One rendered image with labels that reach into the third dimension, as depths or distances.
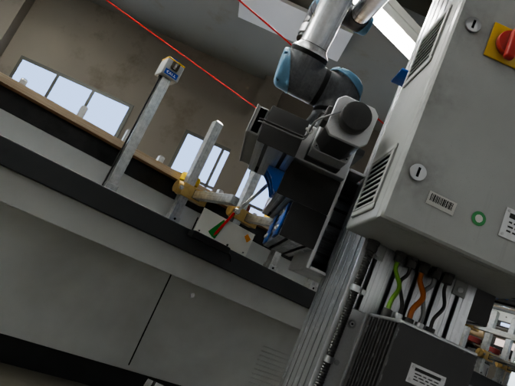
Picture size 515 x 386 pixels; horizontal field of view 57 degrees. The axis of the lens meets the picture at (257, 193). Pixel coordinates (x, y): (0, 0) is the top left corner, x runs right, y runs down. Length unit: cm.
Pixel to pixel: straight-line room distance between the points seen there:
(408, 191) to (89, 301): 144
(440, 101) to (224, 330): 162
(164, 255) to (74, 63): 547
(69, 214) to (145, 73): 526
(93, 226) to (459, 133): 123
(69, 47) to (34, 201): 563
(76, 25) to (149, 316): 573
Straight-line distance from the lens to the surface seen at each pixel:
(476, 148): 86
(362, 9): 172
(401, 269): 99
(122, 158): 169
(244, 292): 199
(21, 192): 165
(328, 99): 138
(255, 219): 184
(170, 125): 652
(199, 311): 214
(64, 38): 726
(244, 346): 231
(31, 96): 181
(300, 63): 137
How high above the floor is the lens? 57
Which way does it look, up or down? 12 degrees up
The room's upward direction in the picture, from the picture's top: 24 degrees clockwise
